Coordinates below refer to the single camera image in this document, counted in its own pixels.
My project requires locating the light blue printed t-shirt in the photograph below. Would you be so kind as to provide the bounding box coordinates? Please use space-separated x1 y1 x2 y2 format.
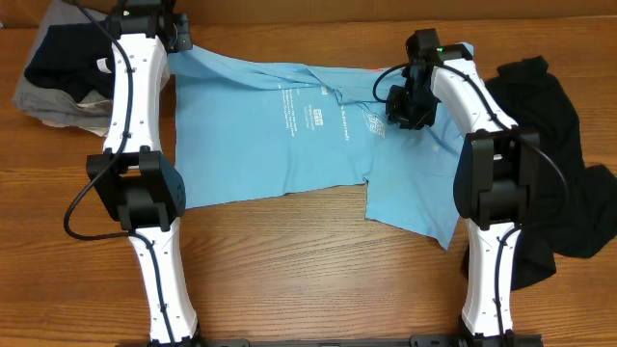
169 47 463 247

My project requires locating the black garment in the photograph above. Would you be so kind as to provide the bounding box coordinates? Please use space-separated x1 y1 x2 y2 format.
485 56 616 290

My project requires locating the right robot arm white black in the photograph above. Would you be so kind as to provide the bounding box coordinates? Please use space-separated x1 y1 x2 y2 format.
384 29 543 346

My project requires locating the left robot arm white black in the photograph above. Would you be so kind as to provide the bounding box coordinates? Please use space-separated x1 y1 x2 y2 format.
86 0 203 346

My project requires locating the folded grey garment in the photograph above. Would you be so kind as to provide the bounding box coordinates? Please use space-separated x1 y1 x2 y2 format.
13 0 112 136

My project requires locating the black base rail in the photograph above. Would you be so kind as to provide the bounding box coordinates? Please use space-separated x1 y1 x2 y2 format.
115 333 545 347

